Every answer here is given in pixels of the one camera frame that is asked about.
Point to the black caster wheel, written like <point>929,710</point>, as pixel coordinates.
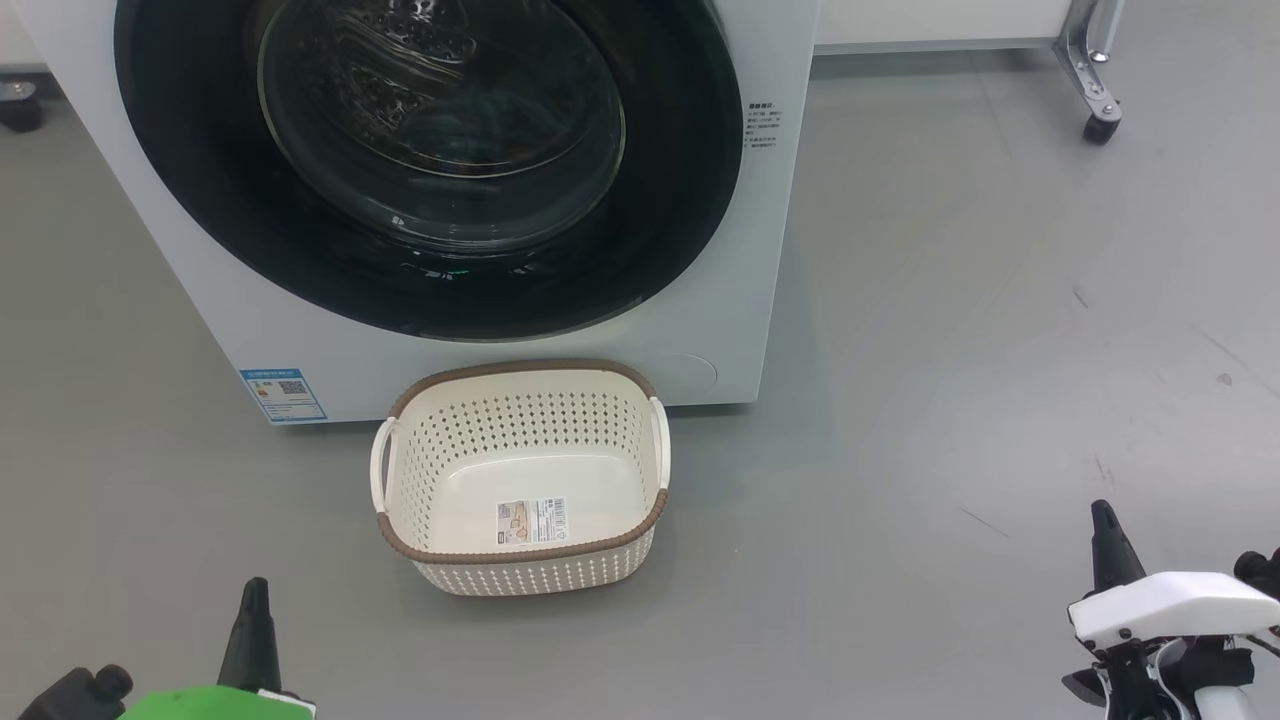
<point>20,108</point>

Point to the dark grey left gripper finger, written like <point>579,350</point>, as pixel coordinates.
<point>252,650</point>

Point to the cream perforated laundry basket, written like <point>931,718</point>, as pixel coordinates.
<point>520,460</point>

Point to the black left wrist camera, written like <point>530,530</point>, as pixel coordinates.
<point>75,695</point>

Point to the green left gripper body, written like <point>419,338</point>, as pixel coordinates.
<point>220,705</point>

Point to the blue energy label sticker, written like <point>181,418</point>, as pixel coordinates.
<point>284,396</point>

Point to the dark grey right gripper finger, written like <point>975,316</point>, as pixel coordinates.
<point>1115,550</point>

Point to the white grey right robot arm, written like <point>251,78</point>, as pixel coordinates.
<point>1225,705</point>

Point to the white washing machine body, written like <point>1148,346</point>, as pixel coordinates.
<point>770,250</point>

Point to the metal caster leg with wheel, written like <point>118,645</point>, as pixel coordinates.
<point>1090,70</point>

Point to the washing machine glass door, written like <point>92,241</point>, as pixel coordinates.
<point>200,200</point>

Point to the white rolling partition panel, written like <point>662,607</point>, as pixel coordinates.
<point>15,30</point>
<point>930,20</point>

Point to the white basket label sticker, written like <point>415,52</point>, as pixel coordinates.
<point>532,521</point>

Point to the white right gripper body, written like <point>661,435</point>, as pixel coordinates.
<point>1170,605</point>

